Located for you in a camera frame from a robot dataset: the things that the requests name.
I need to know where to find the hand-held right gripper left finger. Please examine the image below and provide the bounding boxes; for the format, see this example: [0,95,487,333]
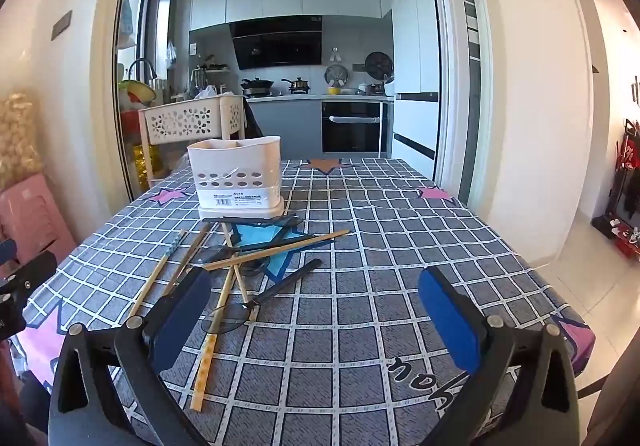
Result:
[49,267,212,446]

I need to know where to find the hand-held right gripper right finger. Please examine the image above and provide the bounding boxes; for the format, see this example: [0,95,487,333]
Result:
[417,267,581,446]

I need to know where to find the bamboo chopstick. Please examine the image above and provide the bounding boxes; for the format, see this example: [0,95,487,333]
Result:
[201,229,351,270]
[160,223,213,299]
[221,225,260,322]
[191,266,237,413]
[127,228,188,319]

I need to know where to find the white plastic utensil holder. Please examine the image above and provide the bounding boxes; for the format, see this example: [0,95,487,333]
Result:
[186,136,286,222]

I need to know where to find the pink plastic stool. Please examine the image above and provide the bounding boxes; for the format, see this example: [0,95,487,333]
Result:
[0,175,77,273]

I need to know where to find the grey checked star tablecloth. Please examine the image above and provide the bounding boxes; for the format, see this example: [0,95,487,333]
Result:
[10,157,598,446]

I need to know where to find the beige bubble wrap bag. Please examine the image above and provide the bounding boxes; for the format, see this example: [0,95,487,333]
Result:
[0,92,45,189]

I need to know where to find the golden foil package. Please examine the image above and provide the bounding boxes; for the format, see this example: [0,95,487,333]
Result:
[131,145,152,192]

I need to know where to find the beige flower-cutout plastic rack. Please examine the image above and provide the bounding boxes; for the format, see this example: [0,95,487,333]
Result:
[138,95,247,187]

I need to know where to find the green and yellow bowls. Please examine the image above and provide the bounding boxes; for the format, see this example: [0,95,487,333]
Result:
[118,79,157,108]

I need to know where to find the grey kitchen base cabinet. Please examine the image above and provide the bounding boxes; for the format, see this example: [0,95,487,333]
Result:
[245,95,396,160]

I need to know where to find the black built-in oven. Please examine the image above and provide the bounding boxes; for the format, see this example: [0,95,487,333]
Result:
[321,101,384,155]

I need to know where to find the black cabinet with red items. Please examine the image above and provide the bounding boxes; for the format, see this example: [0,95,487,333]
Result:
[591,116,640,259]

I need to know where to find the kitchen faucet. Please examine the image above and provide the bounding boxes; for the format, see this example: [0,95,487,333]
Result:
[127,58,159,83]

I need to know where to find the black wok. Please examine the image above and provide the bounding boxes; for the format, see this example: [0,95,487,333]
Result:
[240,78,276,97]

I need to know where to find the white refrigerator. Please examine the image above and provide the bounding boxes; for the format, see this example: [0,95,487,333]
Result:
[387,0,442,173]

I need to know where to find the round black strainer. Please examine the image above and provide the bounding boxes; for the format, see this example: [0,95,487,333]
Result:
[363,51,395,82]

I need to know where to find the black range hood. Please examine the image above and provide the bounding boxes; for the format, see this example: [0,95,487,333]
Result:
[229,15,323,70]

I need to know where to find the grey wall switch panel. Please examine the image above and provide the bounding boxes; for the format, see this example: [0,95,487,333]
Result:
[52,10,74,41]

